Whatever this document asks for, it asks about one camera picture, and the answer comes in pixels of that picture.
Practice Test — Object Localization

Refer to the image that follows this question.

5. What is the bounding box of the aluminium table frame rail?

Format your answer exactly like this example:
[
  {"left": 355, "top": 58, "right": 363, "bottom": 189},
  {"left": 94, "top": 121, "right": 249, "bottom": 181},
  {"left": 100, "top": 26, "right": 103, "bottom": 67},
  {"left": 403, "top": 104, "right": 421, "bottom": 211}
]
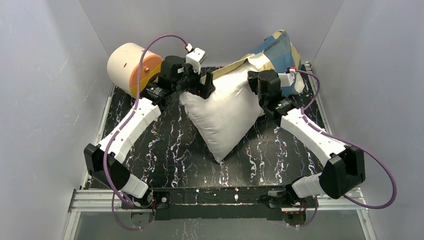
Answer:
[{"left": 61, "top": 61, "right": 379, "bottom": 240}]

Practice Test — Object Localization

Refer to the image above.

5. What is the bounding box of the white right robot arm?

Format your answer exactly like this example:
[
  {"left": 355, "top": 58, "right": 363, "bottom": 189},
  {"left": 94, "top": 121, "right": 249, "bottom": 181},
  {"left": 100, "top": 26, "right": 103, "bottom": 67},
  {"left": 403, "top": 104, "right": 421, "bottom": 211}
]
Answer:
[{"left": 247, "top": 67, "right": 366, "bottom": 203}]

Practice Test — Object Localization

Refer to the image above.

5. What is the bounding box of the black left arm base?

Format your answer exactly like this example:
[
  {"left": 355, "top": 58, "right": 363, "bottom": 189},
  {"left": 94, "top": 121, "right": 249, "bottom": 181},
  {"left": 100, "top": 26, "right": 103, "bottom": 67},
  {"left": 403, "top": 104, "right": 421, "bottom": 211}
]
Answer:
[{"left": 120, "top": 187, "right": 171, "bottom": 227}]

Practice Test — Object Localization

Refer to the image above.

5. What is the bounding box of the round cream drawer cabinet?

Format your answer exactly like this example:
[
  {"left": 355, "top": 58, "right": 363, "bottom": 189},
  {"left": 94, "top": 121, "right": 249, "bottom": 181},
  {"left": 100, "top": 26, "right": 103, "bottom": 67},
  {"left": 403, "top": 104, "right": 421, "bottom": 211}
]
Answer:
[{"left": 107, "top": 42, "right": 163, "bottom": 98}]

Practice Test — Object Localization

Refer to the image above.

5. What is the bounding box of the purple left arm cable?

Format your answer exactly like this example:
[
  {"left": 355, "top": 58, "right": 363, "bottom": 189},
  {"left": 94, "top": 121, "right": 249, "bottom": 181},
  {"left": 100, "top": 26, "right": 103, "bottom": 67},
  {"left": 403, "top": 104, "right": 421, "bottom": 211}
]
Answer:
[{"left": 102, "top": 34, "right": 191, "bottom": 232}]

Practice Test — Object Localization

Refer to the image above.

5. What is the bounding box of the white pillow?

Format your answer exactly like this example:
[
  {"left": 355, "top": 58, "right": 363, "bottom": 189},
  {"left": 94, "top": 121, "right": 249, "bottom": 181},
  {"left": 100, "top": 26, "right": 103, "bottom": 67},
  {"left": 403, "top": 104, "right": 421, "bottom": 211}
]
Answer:
[{"left": 179, "top": 61, "right": 264, "bottom": 164}]

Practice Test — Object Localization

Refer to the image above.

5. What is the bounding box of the blue beige white pillowcase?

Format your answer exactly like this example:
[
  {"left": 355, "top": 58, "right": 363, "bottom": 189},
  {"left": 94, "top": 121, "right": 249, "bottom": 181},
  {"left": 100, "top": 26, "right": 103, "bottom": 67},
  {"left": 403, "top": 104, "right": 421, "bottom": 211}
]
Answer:
[{"left": 209, "top": 30, "right": 301, "bottom": 102}]

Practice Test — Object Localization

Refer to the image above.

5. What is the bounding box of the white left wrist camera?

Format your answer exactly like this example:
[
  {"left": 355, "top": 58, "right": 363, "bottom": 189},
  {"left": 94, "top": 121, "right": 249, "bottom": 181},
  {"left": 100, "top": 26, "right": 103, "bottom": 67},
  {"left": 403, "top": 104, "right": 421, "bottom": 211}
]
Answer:
[{"left": 185, "top": 43, "right": 207, "bottom": 75}]

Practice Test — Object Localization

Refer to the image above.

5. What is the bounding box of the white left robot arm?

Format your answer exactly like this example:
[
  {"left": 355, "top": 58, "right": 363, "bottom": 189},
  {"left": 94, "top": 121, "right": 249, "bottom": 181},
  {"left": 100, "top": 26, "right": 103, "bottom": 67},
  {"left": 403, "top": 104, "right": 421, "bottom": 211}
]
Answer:
[{"left": 83, "top": 52, "right": 215, "bottom": 204}]

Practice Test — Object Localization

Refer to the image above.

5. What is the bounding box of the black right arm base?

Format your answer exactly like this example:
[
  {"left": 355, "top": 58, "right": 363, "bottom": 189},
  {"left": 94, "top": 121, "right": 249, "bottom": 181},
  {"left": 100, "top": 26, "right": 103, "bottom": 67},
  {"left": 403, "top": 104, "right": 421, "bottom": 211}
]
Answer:
[{"left": 256, "top": 188, "right": 319, "bottom": 229}]

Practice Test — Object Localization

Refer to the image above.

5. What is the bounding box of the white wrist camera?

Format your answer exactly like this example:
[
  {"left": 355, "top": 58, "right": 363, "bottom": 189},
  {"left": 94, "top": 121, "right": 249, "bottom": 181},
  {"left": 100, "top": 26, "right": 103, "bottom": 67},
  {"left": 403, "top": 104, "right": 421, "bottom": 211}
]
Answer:
[
  {"left": 277, "top": 66, "right": 297, "bottom": 89},
  {"left": 185, "top": 43, "right": 207, "bottom": 75}
]

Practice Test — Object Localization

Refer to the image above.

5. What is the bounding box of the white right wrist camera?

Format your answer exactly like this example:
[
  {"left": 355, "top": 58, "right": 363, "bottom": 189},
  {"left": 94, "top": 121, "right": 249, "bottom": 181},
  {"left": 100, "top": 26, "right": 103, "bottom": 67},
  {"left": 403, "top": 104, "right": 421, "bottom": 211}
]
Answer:
[{"left": 277, "top": 66, "right": 297, "bottom": 89}]

